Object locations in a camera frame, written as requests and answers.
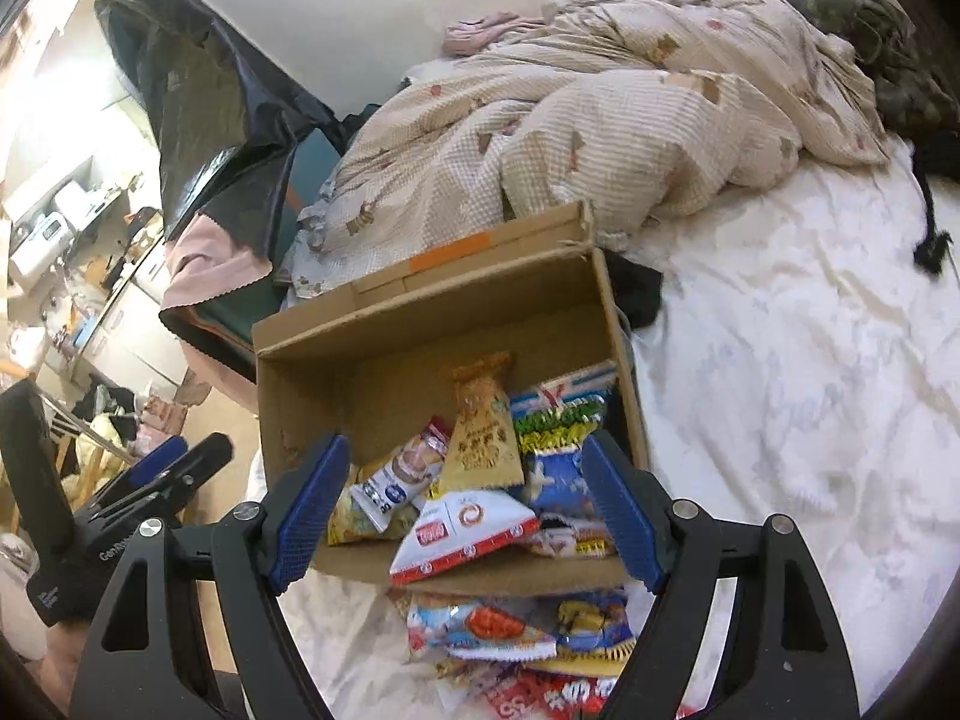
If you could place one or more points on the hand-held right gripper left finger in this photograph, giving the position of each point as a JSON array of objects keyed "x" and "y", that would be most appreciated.
[{"x": 307, "y": 517}]

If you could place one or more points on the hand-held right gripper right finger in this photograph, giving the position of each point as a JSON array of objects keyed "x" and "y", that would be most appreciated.
[{"x": 626, "y": 517}]

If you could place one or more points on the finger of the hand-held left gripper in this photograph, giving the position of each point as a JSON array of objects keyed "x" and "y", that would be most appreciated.
[
  {"x": 195, "y": 469},
  {"x": 157, "y": 461}
]

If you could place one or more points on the dark brown snack packet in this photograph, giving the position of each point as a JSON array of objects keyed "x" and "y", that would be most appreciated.
[{"x": 577, "y": 536}]

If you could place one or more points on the blue starry snack packet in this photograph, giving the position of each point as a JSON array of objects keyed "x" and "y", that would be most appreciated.
[{"x": 559, "y": 484}]

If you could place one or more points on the white packet with red end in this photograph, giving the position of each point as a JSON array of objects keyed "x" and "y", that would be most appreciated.
[{"x": 397, "y": 480}]

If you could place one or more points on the blue yellow snack packet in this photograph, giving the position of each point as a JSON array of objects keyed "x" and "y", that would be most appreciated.
[{"x": 596, "y": 622}]

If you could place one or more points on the blue white green snack packet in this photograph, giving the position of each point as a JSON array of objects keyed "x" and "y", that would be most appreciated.
[{"x": 562, "y": 412}]

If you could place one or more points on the white red-edged snack packet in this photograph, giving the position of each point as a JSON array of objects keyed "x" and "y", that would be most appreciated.
[{"x": 457, "y": 540}]

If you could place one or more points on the yellow striped snack packet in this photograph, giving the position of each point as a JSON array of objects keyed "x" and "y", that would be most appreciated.
[{"x": 570, "y": 664}]

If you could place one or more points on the gold snack packet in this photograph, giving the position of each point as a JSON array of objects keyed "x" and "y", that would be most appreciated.
[{"x": 480, "y": 435}]

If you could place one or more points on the brown cardboard box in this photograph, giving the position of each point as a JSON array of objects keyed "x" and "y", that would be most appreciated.
[{"x": 375, "y": 360}]

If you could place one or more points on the red cartoon snack packet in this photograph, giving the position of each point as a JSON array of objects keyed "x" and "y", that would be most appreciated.
[{"x": 581, "y": 694}]

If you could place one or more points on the light blue red snack packet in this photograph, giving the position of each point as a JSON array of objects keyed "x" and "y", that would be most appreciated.
[{"x": 480, "y": 630}]

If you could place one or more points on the person's left hand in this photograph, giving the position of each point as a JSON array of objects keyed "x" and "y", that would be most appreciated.
[{"x": 64, "y": 652}]

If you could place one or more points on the white kitchen cabinet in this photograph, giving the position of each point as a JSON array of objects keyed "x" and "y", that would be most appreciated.
[{"x": 150, "y": 330}]

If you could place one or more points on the dark green chair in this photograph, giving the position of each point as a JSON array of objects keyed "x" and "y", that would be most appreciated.
[{"x": 240, "y": 322}]

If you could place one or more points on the pink cloth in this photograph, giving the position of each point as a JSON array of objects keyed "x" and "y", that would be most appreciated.
[{"x": 217, "y": 262}]

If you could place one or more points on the black cloth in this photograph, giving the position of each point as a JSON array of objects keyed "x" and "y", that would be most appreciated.
[{"x": 637, "y": 289}]

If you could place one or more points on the white water heater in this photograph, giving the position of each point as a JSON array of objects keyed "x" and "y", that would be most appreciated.
[{"x": 41, "y": 251}]

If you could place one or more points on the black plastic bag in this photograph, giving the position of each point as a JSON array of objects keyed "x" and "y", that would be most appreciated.
[{"x": 202, "y": 90}]

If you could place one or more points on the beige checkered duvet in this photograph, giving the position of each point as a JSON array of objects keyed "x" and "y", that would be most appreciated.
[{"x": 600, "y": 127}]

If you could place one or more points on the pink garment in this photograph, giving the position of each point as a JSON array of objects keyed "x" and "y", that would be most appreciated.
[{"x": 487, "y": 34}]

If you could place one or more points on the camouflage jacket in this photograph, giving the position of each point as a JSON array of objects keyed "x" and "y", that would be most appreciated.
[{"x": 877, "y": 52}]

